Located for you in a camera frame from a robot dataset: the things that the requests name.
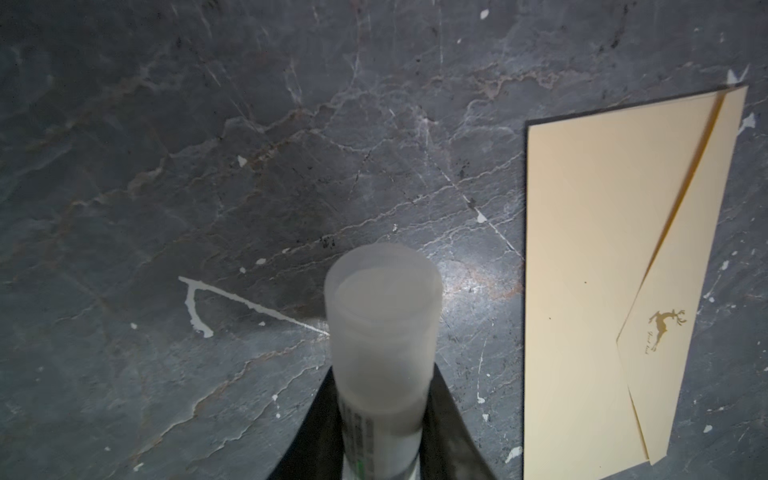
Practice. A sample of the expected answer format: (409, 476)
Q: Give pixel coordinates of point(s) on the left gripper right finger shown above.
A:
(447, 450)

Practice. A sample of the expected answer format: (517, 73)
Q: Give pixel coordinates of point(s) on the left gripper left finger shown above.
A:
(317, 450)

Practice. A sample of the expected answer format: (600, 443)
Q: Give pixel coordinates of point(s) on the yellow envelope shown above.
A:
(621, 212)

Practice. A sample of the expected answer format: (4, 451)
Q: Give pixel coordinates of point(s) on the white glue stick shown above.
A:
(382, 433)

